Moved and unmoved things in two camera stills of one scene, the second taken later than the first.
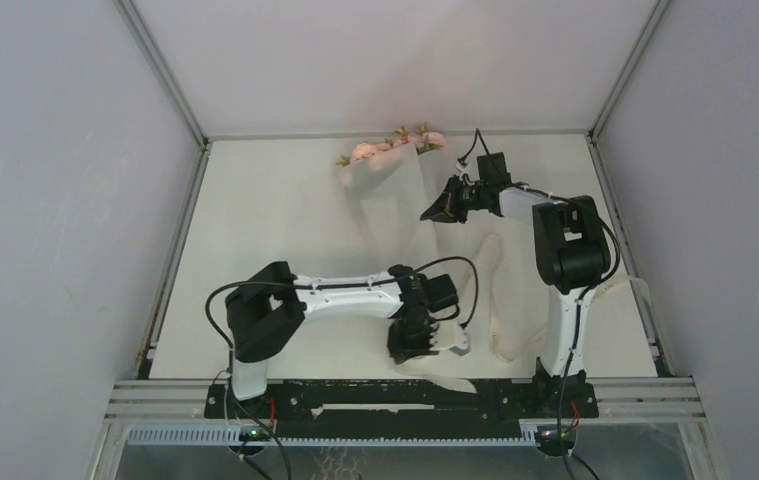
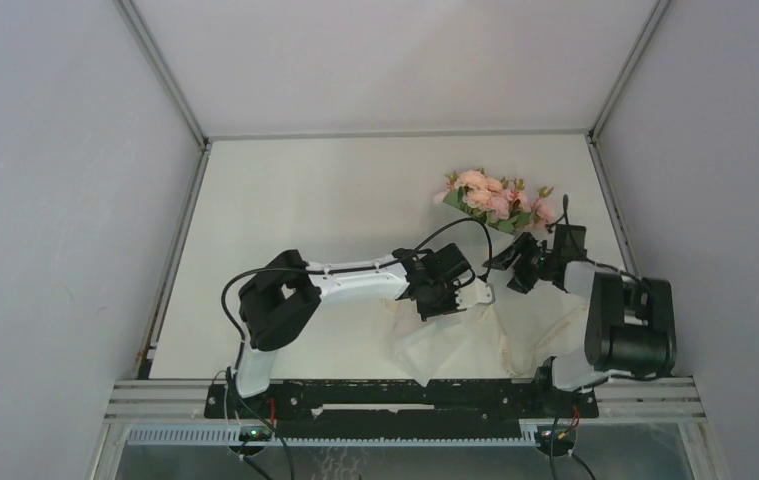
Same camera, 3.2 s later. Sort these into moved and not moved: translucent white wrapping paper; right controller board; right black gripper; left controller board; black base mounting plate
Moved: translucent white wrapping paper; right black gripper
Not moved: right controller board; left controller board; black base mounting plate
